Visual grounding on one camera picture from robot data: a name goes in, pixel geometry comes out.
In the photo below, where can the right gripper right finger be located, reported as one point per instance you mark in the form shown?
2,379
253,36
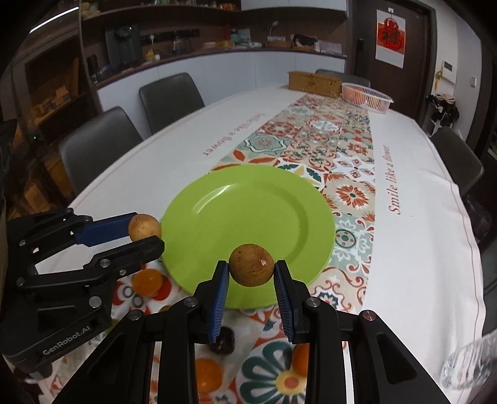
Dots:
346,346

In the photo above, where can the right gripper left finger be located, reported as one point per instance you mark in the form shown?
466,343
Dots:
120,368

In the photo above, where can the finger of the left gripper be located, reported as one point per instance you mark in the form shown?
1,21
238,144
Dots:
120,256
32,239

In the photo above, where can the orange kumquat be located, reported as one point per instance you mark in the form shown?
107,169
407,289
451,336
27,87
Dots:
300,359
147,282

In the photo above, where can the brown longan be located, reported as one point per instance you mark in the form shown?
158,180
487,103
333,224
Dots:
251,265
143,226

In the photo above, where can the dark plum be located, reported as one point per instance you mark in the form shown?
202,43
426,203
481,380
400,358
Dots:
224,343

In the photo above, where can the white kitchen counter cabinet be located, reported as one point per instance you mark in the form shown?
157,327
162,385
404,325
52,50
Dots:
220,75

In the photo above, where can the clear water bottle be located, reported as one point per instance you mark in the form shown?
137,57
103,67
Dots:
471,365

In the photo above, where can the white tablecloth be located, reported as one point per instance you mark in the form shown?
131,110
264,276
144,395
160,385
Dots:
425,279

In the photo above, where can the dark chair near left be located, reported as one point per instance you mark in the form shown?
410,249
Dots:
93,147

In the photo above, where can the dark chair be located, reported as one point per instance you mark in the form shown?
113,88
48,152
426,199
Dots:
462,164
93,147
169,99

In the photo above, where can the green plastic plate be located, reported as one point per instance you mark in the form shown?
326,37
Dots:
257,204

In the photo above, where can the dark chair right side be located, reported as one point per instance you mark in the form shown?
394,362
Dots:
462,164

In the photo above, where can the black coffee machine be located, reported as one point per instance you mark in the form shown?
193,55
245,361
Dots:
123,46

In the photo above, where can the patterned table runner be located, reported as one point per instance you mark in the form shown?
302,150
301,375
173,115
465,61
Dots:
322,140

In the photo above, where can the clear basket of oranges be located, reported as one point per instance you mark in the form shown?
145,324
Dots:
365,97

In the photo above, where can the dark wooden door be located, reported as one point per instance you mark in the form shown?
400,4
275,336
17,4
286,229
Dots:
408,86

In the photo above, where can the woven brown box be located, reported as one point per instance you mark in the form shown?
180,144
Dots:
313,83

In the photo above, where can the dark chair far end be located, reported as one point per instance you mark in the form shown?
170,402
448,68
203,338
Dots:
345,77

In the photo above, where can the red white door poster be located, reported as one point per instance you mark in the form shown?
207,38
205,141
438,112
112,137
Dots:
390,38

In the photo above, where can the white wall intercom panel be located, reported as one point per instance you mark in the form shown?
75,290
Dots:
449,72

